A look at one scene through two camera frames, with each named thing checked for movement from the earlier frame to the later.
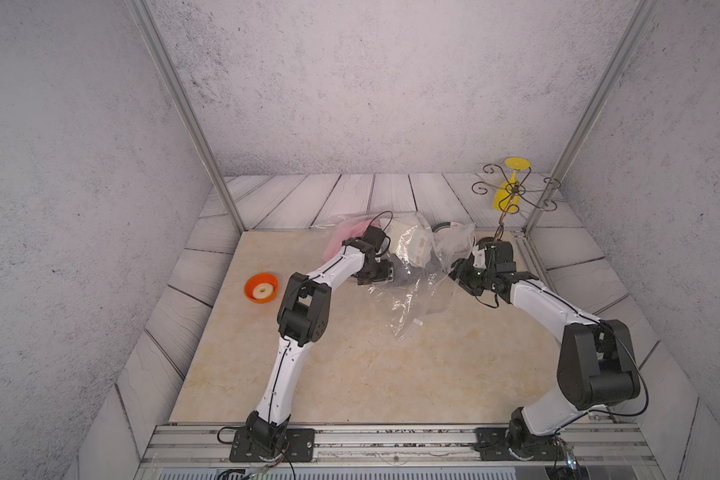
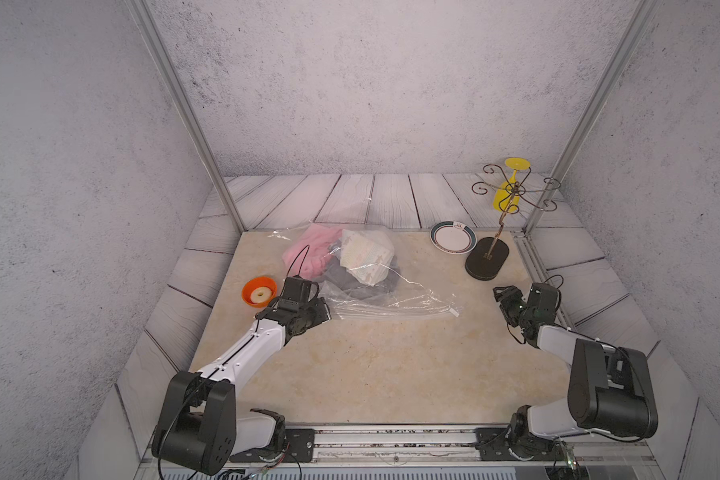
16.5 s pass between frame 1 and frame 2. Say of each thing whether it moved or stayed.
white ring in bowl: stayed
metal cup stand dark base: stayed
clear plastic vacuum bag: moved
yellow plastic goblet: stayed
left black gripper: moved
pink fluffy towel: moved
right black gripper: moved
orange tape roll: stayed
